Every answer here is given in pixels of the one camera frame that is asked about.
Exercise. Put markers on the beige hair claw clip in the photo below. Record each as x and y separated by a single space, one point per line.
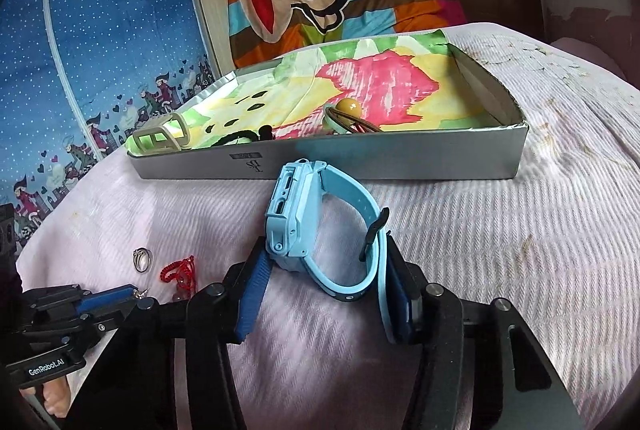
157 137

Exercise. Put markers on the colourful printed cloth lining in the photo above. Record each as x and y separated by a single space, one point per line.
375 80

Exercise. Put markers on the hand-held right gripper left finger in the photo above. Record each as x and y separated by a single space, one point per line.
250 305

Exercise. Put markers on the grey cardboard box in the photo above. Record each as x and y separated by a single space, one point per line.
350 155

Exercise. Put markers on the pink pillow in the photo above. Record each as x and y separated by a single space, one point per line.
590 57

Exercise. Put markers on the dark wooden headboard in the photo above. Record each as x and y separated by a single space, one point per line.
495 0

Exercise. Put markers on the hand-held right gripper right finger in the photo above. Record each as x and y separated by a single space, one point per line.
402 300

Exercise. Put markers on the blue dotted fabric wardrobe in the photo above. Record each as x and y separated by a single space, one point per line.
100 50

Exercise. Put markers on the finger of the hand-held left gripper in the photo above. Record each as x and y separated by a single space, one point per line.
100 326
107 300

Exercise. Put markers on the person's left hand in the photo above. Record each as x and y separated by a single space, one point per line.
55 397

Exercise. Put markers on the blue smartwatch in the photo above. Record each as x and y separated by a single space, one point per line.
292 215

